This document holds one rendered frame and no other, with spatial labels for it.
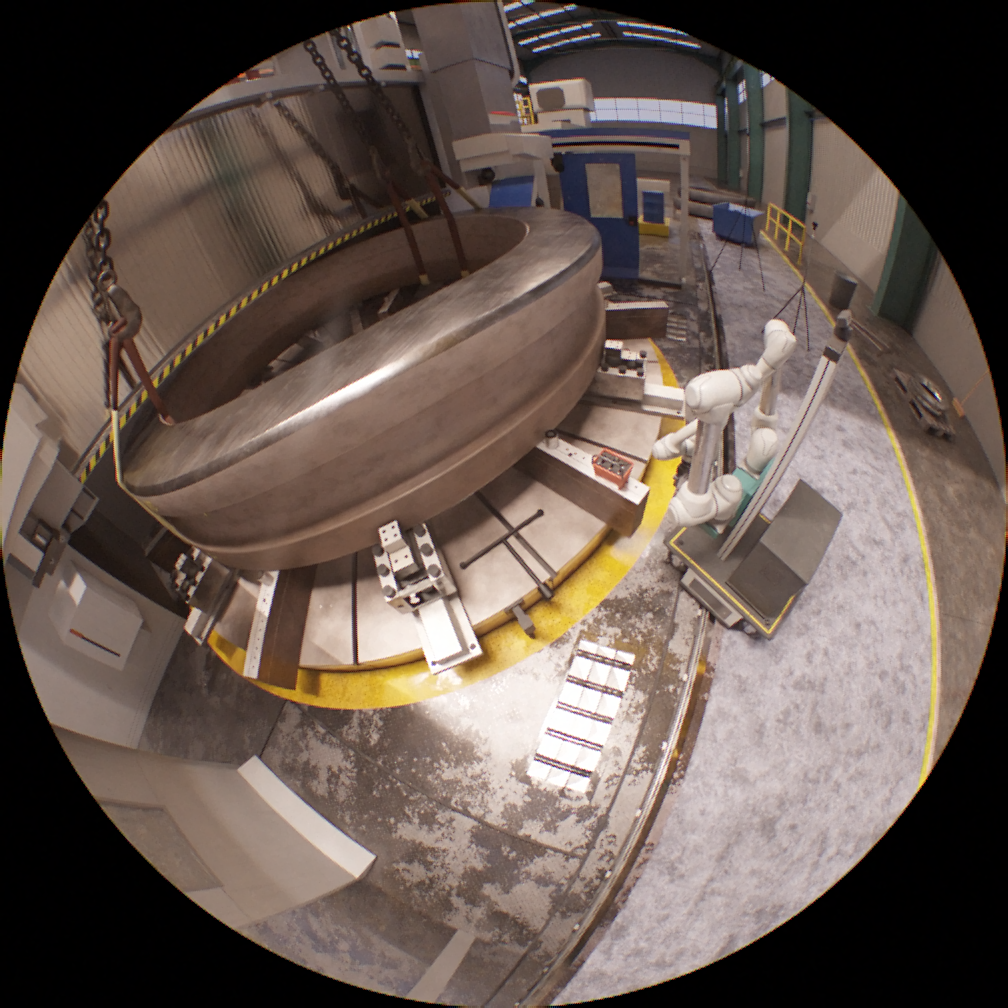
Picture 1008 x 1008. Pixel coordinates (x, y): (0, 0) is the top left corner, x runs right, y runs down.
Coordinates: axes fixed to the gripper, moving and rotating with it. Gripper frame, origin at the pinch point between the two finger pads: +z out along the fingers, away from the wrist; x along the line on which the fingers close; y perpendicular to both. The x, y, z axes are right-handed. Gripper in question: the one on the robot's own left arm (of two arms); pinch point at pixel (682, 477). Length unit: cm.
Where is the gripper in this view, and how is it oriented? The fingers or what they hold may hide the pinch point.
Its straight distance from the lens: 213.3
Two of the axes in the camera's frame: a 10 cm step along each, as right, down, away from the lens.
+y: -5.9, -6.0, 5.5
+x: -7.9, 5.7, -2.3
